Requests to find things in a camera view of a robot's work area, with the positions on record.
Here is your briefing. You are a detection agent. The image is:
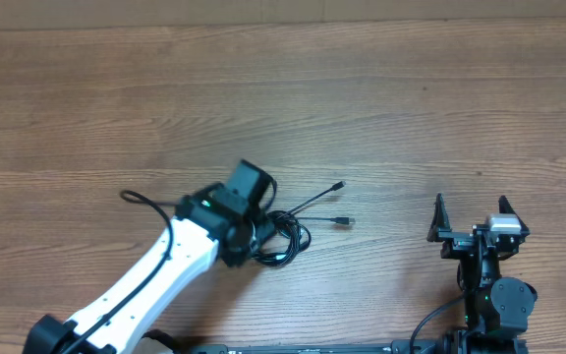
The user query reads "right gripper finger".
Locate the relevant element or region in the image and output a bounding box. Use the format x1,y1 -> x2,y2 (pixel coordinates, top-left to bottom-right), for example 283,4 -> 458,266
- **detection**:
496,195 -> 530,241
426,193 -> 451,242

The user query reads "black USB cable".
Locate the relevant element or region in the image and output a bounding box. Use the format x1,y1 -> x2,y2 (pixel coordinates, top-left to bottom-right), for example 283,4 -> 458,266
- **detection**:
251,180 -> 356,268

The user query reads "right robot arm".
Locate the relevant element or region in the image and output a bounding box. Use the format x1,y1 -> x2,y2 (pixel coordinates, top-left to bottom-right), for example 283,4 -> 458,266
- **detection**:
422,194 -> 538,353

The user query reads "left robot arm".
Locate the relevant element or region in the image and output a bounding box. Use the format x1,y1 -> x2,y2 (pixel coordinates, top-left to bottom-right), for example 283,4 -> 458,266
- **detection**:
24,160 -> 276,354

